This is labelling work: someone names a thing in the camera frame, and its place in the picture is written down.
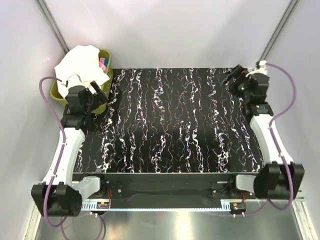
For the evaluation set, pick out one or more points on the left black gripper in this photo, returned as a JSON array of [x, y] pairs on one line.
[[98, 99]]

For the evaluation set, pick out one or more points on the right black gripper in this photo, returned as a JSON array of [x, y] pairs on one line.
[[239, 74]]

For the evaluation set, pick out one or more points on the cream white t shirt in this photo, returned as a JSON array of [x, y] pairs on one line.
[[79, 67]]

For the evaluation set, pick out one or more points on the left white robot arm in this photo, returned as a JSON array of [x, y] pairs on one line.
[[56, 195]]

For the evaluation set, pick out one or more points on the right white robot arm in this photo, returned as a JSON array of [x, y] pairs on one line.
[[279, 178]]

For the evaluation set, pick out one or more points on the olive green plastic bin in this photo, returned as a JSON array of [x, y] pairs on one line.
[[105, 87]]

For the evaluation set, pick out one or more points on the pink t shirt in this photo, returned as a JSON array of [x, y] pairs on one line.
[[102, 64]]

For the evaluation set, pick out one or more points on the blue item in bin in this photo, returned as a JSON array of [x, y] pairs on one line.
[[106, 62]]

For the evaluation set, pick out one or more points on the black marbled table mat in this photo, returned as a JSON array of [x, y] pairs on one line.
[[170, 120]]

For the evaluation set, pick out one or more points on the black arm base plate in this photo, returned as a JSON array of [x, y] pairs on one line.
[[126, 185]]

